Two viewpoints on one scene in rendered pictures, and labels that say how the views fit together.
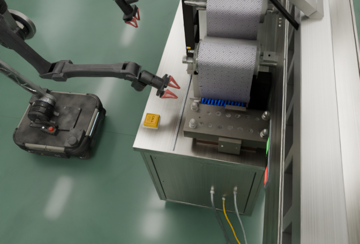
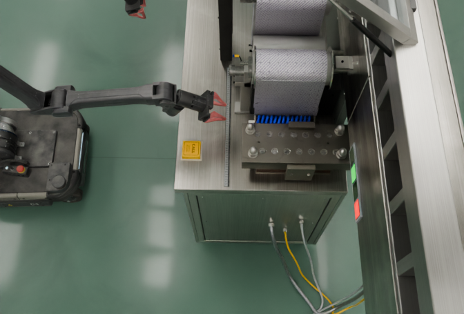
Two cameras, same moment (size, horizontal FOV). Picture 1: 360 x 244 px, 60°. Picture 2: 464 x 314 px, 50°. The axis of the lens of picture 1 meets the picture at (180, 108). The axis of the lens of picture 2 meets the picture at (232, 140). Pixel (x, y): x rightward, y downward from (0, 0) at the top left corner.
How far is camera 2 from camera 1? 49 cm
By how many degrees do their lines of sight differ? 12
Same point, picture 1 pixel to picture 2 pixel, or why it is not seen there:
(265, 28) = not seen: hidden behind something
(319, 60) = (420, 99)
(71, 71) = (79, 102)
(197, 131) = (259, 161)
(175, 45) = (199, 36)
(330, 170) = (446, 219)
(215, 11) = (267, 7)
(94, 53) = (46, 37)
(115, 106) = (100, 118)
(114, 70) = (143, 96)
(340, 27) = (424, 27)
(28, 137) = not seen: outside the picture
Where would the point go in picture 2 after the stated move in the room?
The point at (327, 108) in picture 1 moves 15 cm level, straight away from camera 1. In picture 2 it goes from (435, 154) to (451, 101)
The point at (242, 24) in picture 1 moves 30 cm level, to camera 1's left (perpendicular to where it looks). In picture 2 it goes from (302, 19) to (220, 41)
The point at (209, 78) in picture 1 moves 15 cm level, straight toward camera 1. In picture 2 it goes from (268, 93) to (276, 131)
